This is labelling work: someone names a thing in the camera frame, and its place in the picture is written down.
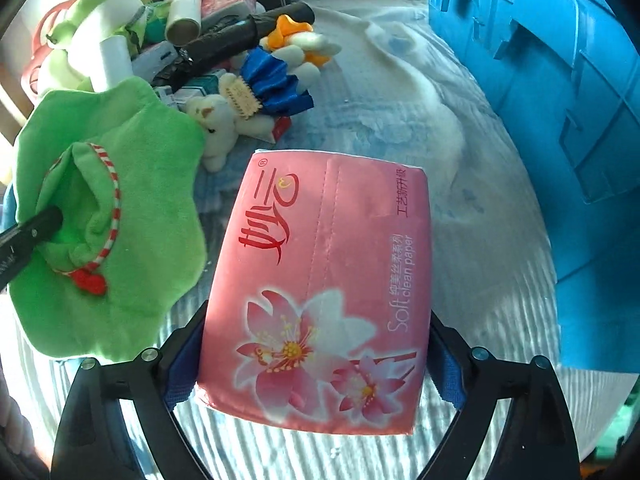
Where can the blue plastic container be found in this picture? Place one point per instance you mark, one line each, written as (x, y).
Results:
(550, 85)

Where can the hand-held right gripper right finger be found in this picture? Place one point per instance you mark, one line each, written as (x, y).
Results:
(447, 375)

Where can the red small box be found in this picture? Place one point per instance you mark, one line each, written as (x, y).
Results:
(281, 129)

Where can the white paper roll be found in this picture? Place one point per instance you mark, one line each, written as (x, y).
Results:
(116, 62)
(182, 15)

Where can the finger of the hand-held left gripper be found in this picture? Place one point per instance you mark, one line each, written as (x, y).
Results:
(30, 240)

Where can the pink floral tissue pack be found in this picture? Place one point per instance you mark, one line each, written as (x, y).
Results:
(320, 270)

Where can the white bear plush blue ribbon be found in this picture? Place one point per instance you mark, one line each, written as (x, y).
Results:
(220, 120)

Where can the green white small box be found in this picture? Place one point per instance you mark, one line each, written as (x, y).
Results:
(200, 87)

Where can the green plush pouch red trim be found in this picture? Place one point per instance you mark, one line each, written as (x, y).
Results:
(145, 170)

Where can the green frog plush toy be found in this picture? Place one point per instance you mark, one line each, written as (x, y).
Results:
(95, 15)

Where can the yellow white duck plush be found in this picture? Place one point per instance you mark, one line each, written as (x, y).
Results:
(310, 42)

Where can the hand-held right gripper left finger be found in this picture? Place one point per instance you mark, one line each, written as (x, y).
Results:
(182, 365)

